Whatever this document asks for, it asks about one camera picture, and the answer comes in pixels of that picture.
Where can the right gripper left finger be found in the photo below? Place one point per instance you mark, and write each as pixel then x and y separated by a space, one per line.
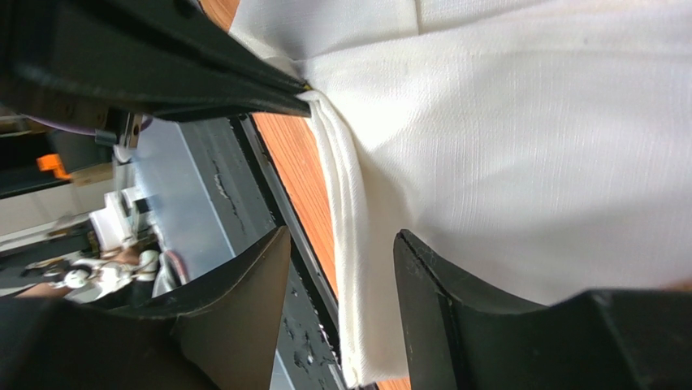
pixel 219 331

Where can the white cloth napkin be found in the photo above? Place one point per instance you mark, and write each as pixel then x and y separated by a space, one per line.
pixel 543 146

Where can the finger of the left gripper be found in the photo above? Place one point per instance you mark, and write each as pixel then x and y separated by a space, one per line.
pixel 82 60

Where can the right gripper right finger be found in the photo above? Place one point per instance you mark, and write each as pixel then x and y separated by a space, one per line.
pixel 461 332

